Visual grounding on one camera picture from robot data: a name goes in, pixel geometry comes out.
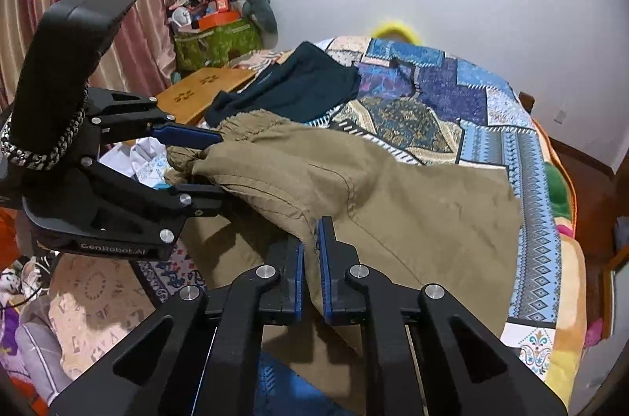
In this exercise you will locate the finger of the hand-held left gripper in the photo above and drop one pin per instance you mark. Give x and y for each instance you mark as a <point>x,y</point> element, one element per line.
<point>201,195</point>
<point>184,137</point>

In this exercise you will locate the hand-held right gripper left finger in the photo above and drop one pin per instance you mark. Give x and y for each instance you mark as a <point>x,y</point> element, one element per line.
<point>298,283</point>

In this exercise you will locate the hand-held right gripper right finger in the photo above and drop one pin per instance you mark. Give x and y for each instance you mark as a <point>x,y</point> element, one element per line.
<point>325,278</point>

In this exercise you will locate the khaki pants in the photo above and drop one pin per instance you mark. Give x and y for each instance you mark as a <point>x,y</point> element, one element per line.
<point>373,219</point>

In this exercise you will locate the wooden folding table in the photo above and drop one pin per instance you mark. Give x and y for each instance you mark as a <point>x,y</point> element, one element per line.
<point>206,91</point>

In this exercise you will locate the white printed cloth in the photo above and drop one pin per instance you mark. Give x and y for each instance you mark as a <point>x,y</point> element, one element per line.
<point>142,165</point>

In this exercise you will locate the green patterned storage box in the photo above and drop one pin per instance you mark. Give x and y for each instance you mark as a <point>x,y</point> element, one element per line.
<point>216,45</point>

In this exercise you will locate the orange box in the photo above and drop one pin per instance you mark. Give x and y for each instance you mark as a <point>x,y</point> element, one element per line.
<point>216,20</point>

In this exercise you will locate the dark teal garment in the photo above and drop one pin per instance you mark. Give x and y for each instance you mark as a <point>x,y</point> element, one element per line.
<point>295,86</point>

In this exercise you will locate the grey plush toy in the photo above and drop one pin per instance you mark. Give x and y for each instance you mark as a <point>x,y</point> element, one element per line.
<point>253,0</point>

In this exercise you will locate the beige patterned blanket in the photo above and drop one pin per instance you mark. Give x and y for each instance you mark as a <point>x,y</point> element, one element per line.
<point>93,303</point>

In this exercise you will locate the blue patchwork printed blanket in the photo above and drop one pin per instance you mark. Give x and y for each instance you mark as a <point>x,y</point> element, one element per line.
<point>471,140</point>

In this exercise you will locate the yellow plush object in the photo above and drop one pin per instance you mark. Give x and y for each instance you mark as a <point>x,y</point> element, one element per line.
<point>395,30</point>

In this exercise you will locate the orange fleece blanket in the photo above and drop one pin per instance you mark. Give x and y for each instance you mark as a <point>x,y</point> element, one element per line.
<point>565,268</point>

